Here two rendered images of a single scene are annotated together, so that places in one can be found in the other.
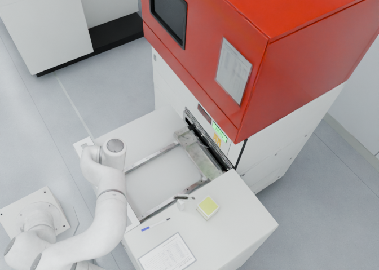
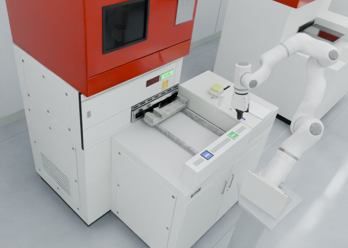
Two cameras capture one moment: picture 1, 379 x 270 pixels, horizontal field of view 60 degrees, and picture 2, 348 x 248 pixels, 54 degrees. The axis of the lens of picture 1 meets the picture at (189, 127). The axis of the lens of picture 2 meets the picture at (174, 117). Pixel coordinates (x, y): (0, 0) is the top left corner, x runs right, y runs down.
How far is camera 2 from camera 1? 219 cm
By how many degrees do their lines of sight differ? 67
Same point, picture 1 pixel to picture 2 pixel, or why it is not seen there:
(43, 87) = not seen: outside the picture
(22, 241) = (310, 119)
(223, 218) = not seen: hidden behind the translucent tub
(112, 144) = (243, 63)
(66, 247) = (320, 44)
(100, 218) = (301, 36)
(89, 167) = (267, 65)
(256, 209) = (203, 76)
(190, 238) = not seen: hidden behind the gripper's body
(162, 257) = (254, 109)
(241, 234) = (222, 82)
